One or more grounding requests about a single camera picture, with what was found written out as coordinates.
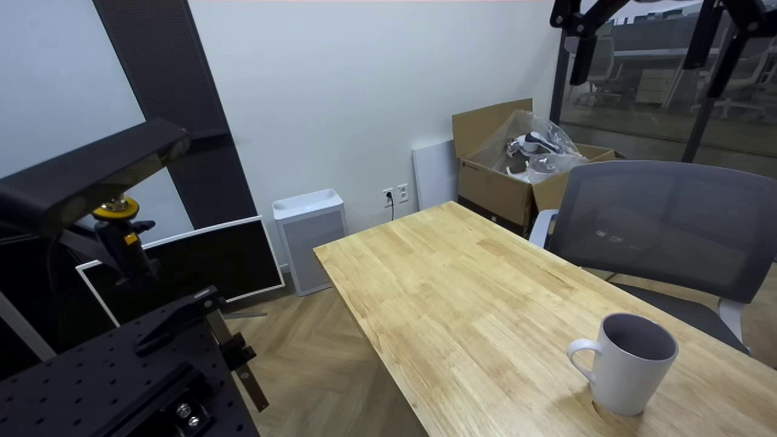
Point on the brown cardboard box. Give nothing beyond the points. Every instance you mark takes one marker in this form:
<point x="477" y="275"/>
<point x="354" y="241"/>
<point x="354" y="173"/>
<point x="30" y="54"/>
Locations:
<point x="494" y="190"/>

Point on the white air purifier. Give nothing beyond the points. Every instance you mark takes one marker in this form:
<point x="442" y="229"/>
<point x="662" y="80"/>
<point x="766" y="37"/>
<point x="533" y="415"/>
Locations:
<point x="312" y="234"/>

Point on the white wall outlet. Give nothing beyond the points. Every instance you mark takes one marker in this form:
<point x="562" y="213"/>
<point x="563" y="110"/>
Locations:
<point x="401" y="193"/>

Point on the grey mesh office chair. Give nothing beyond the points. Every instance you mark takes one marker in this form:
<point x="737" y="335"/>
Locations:
<point x="662" y="218"/>

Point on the black monitor with white frame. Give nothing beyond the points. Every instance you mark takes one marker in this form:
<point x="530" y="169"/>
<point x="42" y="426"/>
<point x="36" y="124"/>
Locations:
<point x="219" y="257"/>

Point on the clear plastic bag with metal parts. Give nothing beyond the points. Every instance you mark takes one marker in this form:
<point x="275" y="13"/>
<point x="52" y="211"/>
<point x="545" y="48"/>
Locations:
<point x="534" y="153"/>

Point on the black glass wall post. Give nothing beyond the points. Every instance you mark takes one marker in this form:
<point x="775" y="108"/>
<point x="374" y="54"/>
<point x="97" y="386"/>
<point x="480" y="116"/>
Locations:
<point x="559" y="99"/>

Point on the white ceramic mug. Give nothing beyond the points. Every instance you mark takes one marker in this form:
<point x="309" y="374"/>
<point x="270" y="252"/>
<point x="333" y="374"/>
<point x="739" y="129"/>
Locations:
<point x="626" y="379"/>

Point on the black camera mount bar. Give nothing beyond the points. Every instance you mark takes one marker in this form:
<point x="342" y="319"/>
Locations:
<point x="81" y="173"/>

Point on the black clamp lever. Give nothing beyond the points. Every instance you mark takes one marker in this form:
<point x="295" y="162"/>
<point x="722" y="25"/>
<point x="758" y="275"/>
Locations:
<point x="173" y="323"/>

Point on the white flat panel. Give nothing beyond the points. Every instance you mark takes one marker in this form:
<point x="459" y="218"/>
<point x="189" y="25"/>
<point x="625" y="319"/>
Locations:
<point x="433" y="173"/>

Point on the black optical breadboard table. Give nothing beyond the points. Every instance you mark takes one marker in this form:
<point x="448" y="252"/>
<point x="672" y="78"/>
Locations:
<point x="81" y="389"/>

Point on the yellow and black knob clamp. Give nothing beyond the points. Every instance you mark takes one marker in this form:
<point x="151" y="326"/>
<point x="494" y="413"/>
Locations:
<point x="116" y="209"/>

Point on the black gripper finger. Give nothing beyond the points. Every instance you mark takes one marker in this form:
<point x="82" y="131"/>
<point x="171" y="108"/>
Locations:
<point x="582" y="56"/>
<point x="747" y="14"/>

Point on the black diagonal beam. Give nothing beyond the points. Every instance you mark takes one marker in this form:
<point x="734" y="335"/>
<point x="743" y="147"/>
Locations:
<point x="177" y="104"/>

